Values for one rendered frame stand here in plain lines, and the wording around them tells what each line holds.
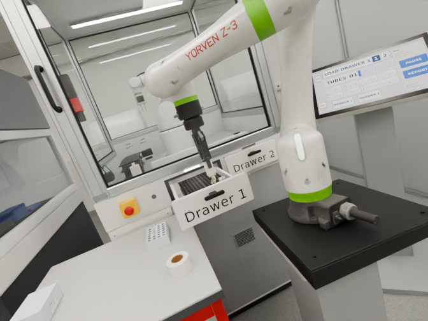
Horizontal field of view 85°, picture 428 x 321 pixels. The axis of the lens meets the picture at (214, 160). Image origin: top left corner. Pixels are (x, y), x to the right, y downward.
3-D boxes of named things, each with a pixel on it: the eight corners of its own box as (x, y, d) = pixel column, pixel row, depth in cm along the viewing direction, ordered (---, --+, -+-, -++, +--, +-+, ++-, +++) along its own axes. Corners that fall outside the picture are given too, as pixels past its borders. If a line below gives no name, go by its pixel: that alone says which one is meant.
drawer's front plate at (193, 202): (254, 199, 88) (246, 172, 85) (181, 230, 82) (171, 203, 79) (252, 197, 90) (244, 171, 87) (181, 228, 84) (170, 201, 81)
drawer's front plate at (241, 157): (279, 158, 125) (274, 138, 122) (231, 178, 119) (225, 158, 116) (278, 157, 127) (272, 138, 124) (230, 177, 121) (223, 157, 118)
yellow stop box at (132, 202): (140, 213, 106) (134, 199, 104) (124, 220, 104) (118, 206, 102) (140, 209, 110) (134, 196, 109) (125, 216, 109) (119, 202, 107)
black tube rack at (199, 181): (230, 193, 96) (225, 178, 94) (190, 210, 92) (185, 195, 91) (215, 181, 117) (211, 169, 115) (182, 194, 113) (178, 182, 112)
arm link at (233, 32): (262, 44, 68) (244, 7, 66) (258, 37, 58) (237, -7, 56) (165, 102, 82) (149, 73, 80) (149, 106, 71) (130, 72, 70)
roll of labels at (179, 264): (196, 267, 70) (192, 256, 69) (176, 282, 67) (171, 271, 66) (186, 258, 76) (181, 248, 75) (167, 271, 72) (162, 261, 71)
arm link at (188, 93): (192, 60, 87) (167, 71, 91) (178, 57, 76) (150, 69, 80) (204, 97, 90) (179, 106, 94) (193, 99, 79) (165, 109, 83)
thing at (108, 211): (293, 155, 129) (286, 129, 126) (106, 232, 108) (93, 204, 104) (232, 142, 219) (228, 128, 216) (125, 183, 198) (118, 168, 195)
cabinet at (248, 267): (324, 272, 147) (295, 154, 129) (168, 360, 125) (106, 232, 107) (256, 216, 238) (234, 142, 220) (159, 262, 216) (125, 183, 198)
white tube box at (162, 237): (170, 242, 89) (167, 234, 88) (148, 251, 87) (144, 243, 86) (168, 228, 100) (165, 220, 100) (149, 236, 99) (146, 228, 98)
